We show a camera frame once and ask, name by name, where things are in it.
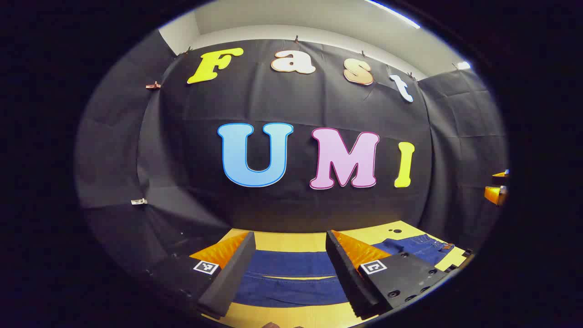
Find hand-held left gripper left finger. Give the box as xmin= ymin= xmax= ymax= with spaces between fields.
xmin=148 ymin=231 xmax=256 ymax=319

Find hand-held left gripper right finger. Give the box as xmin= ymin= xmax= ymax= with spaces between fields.
xmin=325 ymin=230 xmax=451 ymax=319

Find blue denim jeans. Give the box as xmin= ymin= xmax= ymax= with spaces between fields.
xmin=233 ymin=234 xmax=455 ymax=308

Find black backdrop cloth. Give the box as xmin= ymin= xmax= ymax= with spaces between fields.
xmin=75 ymin=30 xmax=508 ymax=274

